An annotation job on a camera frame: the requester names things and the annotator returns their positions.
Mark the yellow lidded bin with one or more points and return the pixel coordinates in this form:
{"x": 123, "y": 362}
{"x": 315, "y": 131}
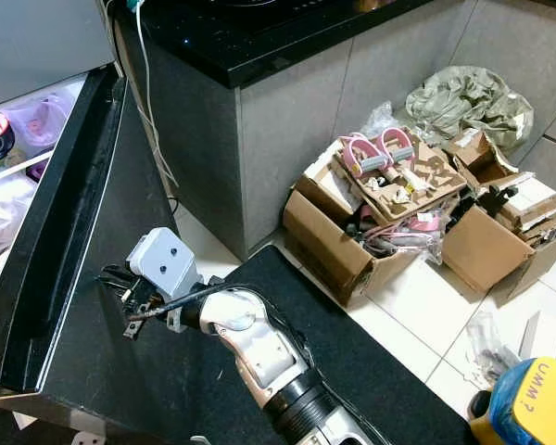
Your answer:
{"x": 533, "y": 399}

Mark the pale purple plastic bag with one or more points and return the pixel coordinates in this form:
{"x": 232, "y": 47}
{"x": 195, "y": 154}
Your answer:
{"x": 42, "y": 120}

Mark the clear bag with pink contents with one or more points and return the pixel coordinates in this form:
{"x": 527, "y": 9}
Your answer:
{"x": 417, "y": 225}

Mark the white plastic bag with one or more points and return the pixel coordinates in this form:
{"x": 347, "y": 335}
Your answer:
{"x": 5, "y": 218}

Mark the open brown cardboard box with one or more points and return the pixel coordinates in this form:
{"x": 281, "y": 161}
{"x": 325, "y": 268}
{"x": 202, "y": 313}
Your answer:
{"x": 482, "y": 250}

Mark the crumpled clear plastic bag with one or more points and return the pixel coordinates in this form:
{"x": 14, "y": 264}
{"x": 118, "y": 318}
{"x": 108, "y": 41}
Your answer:
{"x": 491, "y": 348}

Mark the crumpled grey-green cloth bundle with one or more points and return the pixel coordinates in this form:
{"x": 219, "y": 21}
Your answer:
{"x": 468, "y": 102}

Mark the flat cardboard tray of parts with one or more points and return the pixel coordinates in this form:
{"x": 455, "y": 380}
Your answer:
{"x": 431, "y": 176}

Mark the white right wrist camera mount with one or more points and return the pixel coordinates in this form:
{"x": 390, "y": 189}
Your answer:
{"x": 165, "y": 260}

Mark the white box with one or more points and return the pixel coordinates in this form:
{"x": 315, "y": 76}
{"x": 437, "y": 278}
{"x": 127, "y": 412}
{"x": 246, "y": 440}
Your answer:
{"x": 547, "y": 338}

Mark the empty clear plastic bag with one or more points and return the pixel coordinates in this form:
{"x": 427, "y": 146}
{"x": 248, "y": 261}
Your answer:
{"x": 382, "y": 118}

